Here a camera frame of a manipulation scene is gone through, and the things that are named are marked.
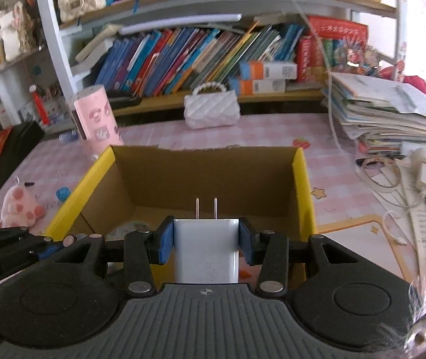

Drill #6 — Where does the white pen holder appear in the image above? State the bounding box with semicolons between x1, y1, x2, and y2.
35;82;69;124

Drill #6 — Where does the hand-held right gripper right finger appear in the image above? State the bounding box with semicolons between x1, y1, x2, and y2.
238;217;371;297

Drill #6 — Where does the pink pig plush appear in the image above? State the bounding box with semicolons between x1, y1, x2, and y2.
0;177;46;229

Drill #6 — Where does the stack of papers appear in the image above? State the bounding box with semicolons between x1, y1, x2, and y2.
321;71;426;154

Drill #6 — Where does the row of slanted books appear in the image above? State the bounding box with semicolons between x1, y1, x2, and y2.
95;22;305;96

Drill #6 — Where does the orange white carton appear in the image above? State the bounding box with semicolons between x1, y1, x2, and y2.
229;78;286;96
239;61;298;81

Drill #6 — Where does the pink checked tablecloth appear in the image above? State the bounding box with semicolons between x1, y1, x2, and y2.
0;112;423;281

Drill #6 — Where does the red tassel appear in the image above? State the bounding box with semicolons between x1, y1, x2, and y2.
29;85;50;126

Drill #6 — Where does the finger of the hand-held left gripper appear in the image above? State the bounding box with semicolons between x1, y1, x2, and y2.
0;226;79;267

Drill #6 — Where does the red book box set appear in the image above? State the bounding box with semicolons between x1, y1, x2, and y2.
296;16;369;83

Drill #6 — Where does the pink humidifier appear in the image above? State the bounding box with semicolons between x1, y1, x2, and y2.
70;85;124;158

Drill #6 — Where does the white quilted purse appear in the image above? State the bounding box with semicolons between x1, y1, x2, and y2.
184;82;241;130

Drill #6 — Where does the white hanging paper lantern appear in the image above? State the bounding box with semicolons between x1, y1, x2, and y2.
0;2;36;62

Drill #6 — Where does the white hanging cable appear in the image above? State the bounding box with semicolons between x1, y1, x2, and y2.
269;0;345;150

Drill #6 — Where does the yellow cardboard box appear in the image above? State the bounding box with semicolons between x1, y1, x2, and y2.
44;145;316;281

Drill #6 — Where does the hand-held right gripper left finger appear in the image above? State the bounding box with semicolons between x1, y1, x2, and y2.
48;216;176;297

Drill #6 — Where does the white metal bookshelf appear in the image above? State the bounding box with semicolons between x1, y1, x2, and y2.
33;0;404;120

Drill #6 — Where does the white charger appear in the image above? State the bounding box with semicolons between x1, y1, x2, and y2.
173;197;241;285

